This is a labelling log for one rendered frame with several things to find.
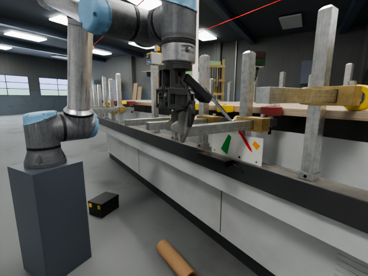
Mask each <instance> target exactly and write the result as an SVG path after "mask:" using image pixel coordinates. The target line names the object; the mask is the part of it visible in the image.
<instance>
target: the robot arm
mask: <svg viewBox="0 0 368 276"><path fill-rule="evenodd" d="M37 2H38V3H39V4H40V5H41V6H42V7H43V8H45V9H47V10H50V11H52V12H62V13H63V14H65V15H67V106H66V107H65V108H64V109H63V114H58V112H57V111H39V112H31V113H26V114H24V115H23V117H22V120H23V124H22V125H23V128H24V136H25V143H26V150H27V152H26V156H25V160H24V168H25V169H32V170H36V169H47V168H53V167H56V166H59V165H63V164H65V163H66V162H67V158H66V156H65V154H64V152H63V150H62V148H61V142H64V141H72V140H81V139H88V138H91V137H94V136H96V134H97V132H98V129H99V120H98V118H97V115H96V114H95V113H94V111H93V110H92V109H91V108H90V94H91V71H92V58H93V35H98V36H99V35H102V36H107V37H112V38H117V39H122V40H126V41H131V42H134V43H135V44H136V45H138V46H140V47H143V48H150V47H153V46H155V45H158V44H162V63H163V65H159V88H158V89H156V108H161V109H167V110H173V111H172V113H171V119H170V120H169V121H167V122H166V123H165V124H164V127H165V129H166V130H169V131H173V132H176V133H177V136H178V138H179V141H180V143H184V141H185V139H186V137H187V135H188V134H189V131H190V129H191V127H192V125H193V121H194V118H195V114H196V106H195V104H196V101H195V99H197V100H198V101H199V102H202V103H208V104H209V103H210V101H211V99H212V96H211V95H210V94H209V93H208V92H207V91H206V90H205V89H204V88H203V87H202V86H201V85H200V84H199V83H198V82H197V81H196V80H195V79H194V78H193V77H192V76H191V75H190V74H186V72H187V71H191V70H192V65H194V64H195V62H196V28H197V12H198V11H197V1H196V0H161V2H162V5H160V6H158V7H155V8H153V9H151V10H147V9H144V8H141V7H138V6H135V5H132V4H130V3H127V2H123V1H120V0H37ZM158 95H159V97H158ZM158 99H159V103H158ZM184 109H185V111H182V110H184Z"/></svg>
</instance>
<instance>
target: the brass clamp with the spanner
mask: <svg viewBox="0 0 368 276"><path fill-rule="evenodd" d="M233 119H236V120H237V121H238V120H253V128H252V129H248V130H246V131H253V132H258V133H264V132H269V126H270V118H260V117H253V116H252V117H241V116H235V117H234V118H233Z"/></svg>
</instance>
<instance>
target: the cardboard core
mask: <svg viewBox="0 0 368 276"><path fill-rule="evenodd" d="M157 251H158V252H159V253H160V255H161V256H162V258H163V259H164V260H165V261H166V263H167V264H168V265H169V266H170V268H171V269H172V270H173V271H174V272H175V274H176V275H177V276H197V273H196V272H195V270H194V269H193V268H192V267H191V266H190V265H189V264H188V263H187V262H186V261H185V260H184V259H183V258H182V256H181V255H180V254H179V253H178V252H177V251H176V250H175V249H174V248H173V247H172V246H171V245H170V244H169V242H168V241H167V240H165V239H163V240H161V241H160V242H159V243H158V244H157Z"/></svg>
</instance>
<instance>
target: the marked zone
mask: <svg viewBox="0 0 368 276"><path fill-rule="evenodd" d="M230 141H231V136H230V135H228V136H227V138H226V140H225V142H224V143H223V145H222V147H221V149H222V150H223V151H224V152H225V153H226V154H227V153H228V149H229V144H230Z"/></svg>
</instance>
